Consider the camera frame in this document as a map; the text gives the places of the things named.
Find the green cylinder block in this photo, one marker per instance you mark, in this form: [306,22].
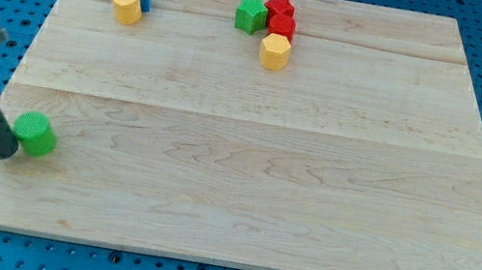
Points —
[33,131]

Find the green star block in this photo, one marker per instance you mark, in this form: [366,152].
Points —
[250,16]

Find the red star block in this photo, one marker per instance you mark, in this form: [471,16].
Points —
[275,7]

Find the yellow heart block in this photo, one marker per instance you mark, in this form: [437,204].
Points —
[127,12]

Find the yellow hexagon block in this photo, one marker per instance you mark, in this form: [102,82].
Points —
[274,52]

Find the red cylinder block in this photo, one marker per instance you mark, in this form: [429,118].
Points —
[284,25]

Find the wooden board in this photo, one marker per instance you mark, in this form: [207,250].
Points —
[363,153]

